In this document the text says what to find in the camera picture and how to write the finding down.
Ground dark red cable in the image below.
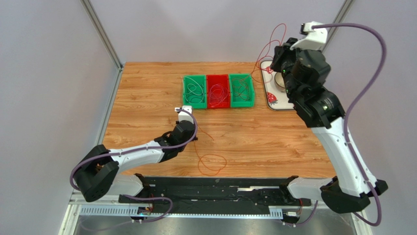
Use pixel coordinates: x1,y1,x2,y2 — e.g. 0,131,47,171
231,76,253,102

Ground orange cable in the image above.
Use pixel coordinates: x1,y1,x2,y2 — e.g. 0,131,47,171
193,125,228,177

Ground pink cable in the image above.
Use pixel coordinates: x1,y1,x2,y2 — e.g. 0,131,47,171
208,84,230,104

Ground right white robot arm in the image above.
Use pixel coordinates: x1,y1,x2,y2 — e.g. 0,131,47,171
271,38,388,213

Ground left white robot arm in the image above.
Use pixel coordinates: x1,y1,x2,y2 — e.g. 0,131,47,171
70,120,197,202

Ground grey bowl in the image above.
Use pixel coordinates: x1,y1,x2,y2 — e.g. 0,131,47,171
274,72,287,93

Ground left green bin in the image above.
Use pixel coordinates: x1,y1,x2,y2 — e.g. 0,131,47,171
182,74,208,109

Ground green bin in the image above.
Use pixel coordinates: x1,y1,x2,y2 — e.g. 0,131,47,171
182,74,208,109
229,73,255,108

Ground strawberry pattern tray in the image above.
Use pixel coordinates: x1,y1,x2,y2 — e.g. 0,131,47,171
260,61,293,111

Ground red bin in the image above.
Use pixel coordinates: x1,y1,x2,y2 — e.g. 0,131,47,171
206,74,231,109

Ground right green bin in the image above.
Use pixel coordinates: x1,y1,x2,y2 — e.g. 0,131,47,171
229,73,255,108

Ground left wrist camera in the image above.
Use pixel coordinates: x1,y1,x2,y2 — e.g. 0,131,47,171
174,105,194,123

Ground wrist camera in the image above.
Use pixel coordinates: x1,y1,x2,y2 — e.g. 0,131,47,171
290,22,328,50
174,105,194,123

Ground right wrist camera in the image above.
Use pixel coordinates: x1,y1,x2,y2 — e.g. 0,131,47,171
290,22,328,50

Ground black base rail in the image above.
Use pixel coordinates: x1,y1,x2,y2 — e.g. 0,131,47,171
118,175,314,218

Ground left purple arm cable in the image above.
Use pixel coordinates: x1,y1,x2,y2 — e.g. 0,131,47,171
69,109,199,191

